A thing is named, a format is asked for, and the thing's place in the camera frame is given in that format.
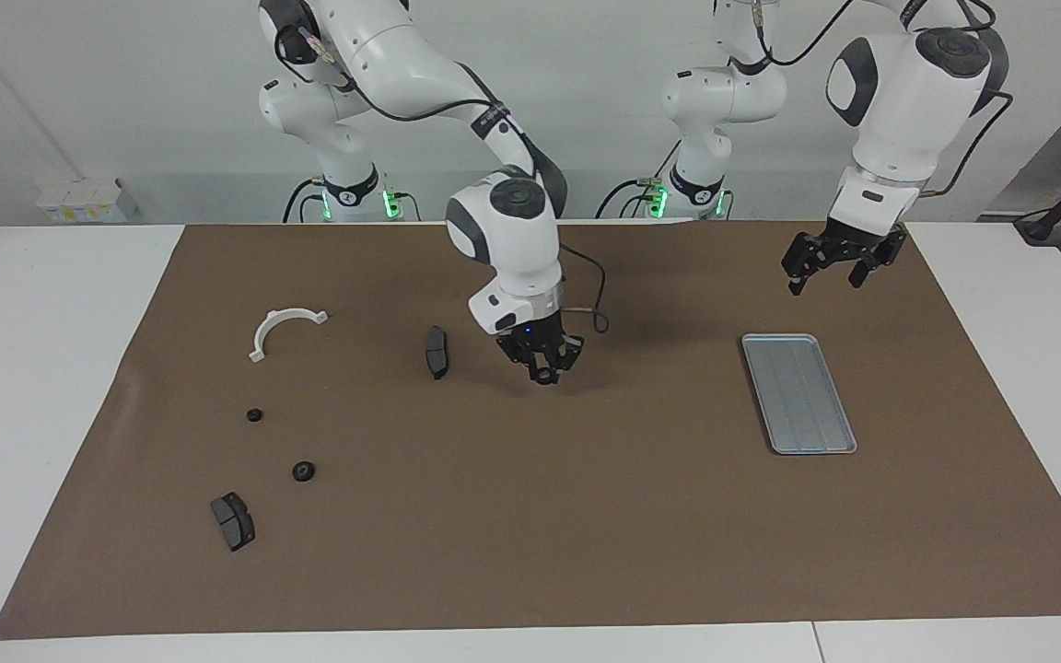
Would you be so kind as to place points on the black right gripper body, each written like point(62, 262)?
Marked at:
point(535, 336)

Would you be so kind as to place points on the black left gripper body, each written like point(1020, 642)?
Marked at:
point(857, 241)

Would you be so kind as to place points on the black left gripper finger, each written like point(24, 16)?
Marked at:
point(799, 262)
point(876, 262)

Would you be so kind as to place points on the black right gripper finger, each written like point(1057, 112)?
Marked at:
point(519, 357)
point(567, 354)

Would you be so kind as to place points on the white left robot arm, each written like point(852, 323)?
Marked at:
point(899, 101)

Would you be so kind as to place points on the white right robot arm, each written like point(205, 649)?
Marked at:
point(512, 239)

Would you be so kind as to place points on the silver metal tray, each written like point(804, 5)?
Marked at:
point(798, 396)

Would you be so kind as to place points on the dark grey brake pad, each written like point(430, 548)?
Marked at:
point(234, 523)
point(437, 354)

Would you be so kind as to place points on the brown table mat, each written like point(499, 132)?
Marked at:
point(530, 534)

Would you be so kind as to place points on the white cardboard box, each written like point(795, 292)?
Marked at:
point(79, 203)

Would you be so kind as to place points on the white curved plastic bracket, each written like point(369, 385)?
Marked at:
point(265, 329)

